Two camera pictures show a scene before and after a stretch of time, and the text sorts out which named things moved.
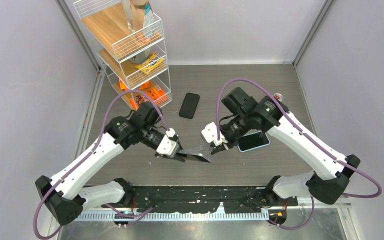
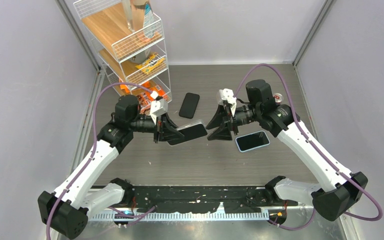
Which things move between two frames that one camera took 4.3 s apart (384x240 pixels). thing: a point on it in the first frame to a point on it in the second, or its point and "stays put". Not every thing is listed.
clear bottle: (127, 6) stays put
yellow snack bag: (155, 61) stays put
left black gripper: (180, 147) to (166, 132)
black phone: (201, 152) to (190, 133)
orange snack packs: (157, 92) stays put
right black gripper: (230, 144) to (223, 132)
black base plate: (204, 199) stays put
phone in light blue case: (253, 141) stays put
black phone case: (189, 105) stays put
